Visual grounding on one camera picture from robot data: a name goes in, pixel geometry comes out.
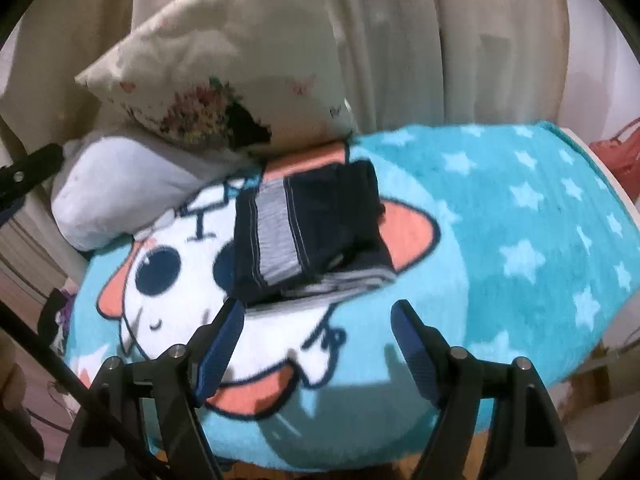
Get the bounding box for navy striped kids pants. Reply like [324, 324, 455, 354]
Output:
[230, 160, 396, 304]

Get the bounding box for cream floral pillow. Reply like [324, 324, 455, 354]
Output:
[76, 0, 356, 154]

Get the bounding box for cream curtain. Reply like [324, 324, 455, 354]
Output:
[1, 0, 570, 165]

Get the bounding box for teal cartoon dog blanket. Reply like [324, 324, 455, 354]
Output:
[65, 122, 639, 471]

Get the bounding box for red bag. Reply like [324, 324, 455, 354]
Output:
[590, 117, 640, 202]

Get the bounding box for grey plush pillow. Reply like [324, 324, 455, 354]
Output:
[51, 125, 250, 252]

